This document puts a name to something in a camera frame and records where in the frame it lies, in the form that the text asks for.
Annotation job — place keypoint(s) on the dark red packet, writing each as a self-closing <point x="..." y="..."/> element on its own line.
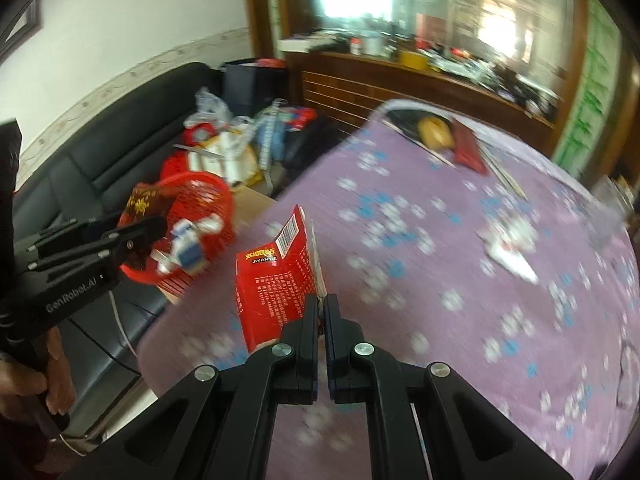
<point x="467" y="147"/>

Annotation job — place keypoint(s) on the small red carton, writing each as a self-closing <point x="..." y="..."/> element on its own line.
<point x="275" y="290"/>

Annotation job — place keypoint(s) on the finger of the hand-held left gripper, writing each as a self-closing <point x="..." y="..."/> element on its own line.
<point x="120" y="252"/>
<point x="145" y="227"/>

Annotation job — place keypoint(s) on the white plastic bag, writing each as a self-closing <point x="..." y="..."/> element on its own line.
<point x="210" y="107"/>

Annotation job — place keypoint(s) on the person's left hand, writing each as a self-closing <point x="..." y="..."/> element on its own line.
<point x="20" y="385"/>

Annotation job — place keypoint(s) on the wooden sideboard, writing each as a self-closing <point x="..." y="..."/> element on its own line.
<point x="340" y="90"/>

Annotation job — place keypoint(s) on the black plastic object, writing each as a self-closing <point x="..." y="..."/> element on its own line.
<point x="405" y="122"/>

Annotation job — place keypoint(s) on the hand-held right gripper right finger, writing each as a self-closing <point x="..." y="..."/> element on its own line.
<point x="334" y="340"/>

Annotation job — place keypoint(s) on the dark picture frame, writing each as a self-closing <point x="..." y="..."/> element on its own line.
<point x="30" y="20"/>

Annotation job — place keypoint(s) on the yellow box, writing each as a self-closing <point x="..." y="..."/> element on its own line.
<point x="414" y="60"/>

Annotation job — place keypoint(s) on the large wall mirror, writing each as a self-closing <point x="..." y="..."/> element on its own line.
<point x="450" y="0"/>

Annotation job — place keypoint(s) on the crumpled clear plastic bag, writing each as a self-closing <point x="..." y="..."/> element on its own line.
<point x="492" y="235"/>
<point x="520" y="225"/>

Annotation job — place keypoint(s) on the cardboard box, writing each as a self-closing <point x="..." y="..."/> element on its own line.
<point x="250" y="205"/>

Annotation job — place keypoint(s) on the red mesh basket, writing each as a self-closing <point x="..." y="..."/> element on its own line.
<point x="210" y="200"/>

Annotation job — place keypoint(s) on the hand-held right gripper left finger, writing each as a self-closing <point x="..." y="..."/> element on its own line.
<point x="307" y="340"/>

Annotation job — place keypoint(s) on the pair of wooden chopsticks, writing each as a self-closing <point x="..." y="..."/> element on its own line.
<point x="502" y="172"/>

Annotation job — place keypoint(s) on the green bamboo wall decal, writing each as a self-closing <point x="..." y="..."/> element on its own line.
<point x="590" y="100"/>

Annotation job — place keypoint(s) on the pile of assorted packages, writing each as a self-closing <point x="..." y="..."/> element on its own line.
<point x="235" y="150"/>

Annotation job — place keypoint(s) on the white blue small carton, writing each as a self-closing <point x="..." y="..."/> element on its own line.
<point x="187" y="250"/>

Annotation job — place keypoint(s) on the purple floral tablecloth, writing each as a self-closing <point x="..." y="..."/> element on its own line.
<point x="450" y="240"/>

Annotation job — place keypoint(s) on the black leather sofa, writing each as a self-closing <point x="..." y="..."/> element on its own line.
<point x="100" y="150"/>

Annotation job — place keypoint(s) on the black paper bag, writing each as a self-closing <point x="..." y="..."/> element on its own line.
<point x="250" y="90"/>

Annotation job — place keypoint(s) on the white plastic bottle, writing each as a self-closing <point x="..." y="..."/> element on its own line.
<point x="515" y="262"/>

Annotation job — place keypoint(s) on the red foil snack bag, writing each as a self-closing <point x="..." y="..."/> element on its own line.
<point x="140" y="205"/>

